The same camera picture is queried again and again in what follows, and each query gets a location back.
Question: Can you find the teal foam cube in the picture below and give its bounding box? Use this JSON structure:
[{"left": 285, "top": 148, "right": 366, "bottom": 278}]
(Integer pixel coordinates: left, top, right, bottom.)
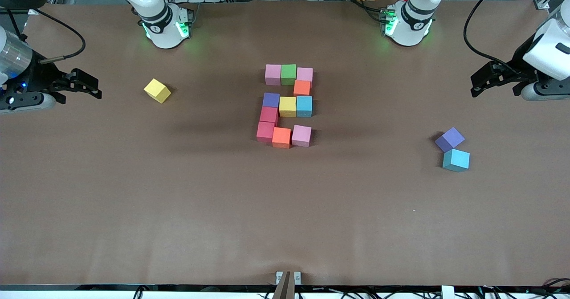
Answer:
[{"left": 443, "top": 148, "right": 471, "bottom": 173}]

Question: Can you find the brown table cover sheet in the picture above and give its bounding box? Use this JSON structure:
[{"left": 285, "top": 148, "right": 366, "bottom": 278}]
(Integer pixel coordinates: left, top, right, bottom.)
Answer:
[{"left": 0, "top": 0, "right": 570, "bottom": 287}]

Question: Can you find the black cable bundle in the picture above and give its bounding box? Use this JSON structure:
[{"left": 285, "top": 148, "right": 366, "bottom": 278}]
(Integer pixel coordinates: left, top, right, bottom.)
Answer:
[{"left": 479, "top": 278, "right": 570, "bottom": 299}]

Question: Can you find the table edge clamp bracket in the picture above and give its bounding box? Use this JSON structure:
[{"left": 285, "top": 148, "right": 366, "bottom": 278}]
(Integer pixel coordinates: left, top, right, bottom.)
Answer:
[{"left": 273, "top": 270, "right": 302, "bottom": 299}]

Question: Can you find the dark red foam cube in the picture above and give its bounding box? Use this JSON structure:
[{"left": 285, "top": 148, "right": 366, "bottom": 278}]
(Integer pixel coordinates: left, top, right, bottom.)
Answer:
[{"left": 260, "top": 106, "right": 279, "bottom": 124}]

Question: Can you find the light red foam cube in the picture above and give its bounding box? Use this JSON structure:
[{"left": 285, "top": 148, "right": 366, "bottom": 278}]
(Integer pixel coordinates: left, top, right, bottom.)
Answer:
[{"left": 256, "top": 121, "right": 276, "bottom": 143}]

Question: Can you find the light blue foam cube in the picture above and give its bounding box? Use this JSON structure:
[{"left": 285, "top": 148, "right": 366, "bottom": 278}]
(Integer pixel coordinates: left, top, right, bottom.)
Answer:
[{"left": 296, "top": 95, "right": 313, "bottom": 118}]

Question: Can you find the green foam cube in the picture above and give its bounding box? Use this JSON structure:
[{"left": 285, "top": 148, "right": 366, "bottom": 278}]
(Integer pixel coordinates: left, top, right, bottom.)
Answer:
[{"left": 281, "top": 64, "right": 297, "bottom": 86}]

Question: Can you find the yellow foam cube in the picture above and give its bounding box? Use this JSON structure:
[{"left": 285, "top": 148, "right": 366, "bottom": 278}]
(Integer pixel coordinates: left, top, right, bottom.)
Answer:
[
  {"left": 143, "top": 78, "right": 172, "bottom": 104},
  {"left": 279, "top": 96, "right": 297, "bottom": 118}
]

